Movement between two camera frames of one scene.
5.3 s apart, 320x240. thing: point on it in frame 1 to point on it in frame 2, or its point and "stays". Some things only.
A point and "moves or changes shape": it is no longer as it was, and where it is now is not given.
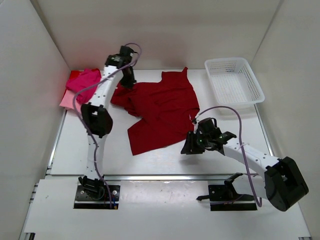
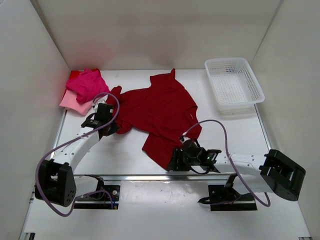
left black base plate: [97, 197] stays
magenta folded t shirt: [87, 78] stays
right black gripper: [190, 147] to [176, 164]
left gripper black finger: [128, 79] to [111, 128]
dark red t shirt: [165, 108] moves or changes shape
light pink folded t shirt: [67, 101] stays
